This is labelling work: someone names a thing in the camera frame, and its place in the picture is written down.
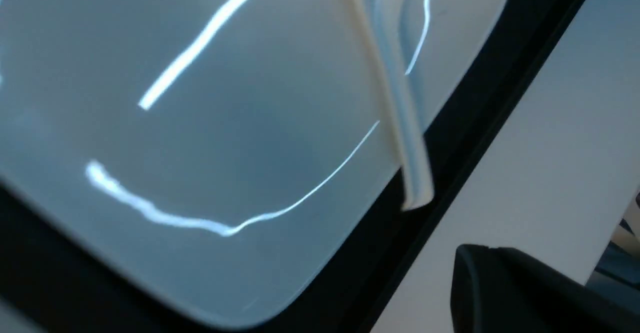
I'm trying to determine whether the large white square plate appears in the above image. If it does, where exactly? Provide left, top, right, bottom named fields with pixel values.
left=0, top=0, right=506, bottom=329

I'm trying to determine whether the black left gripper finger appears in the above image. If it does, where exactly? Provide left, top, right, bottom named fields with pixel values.
left=450, top=244, right=640, bottom=333

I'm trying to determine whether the white ceramic spoon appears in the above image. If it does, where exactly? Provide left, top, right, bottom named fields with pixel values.
left=353, top=0, right=435, bottom=212

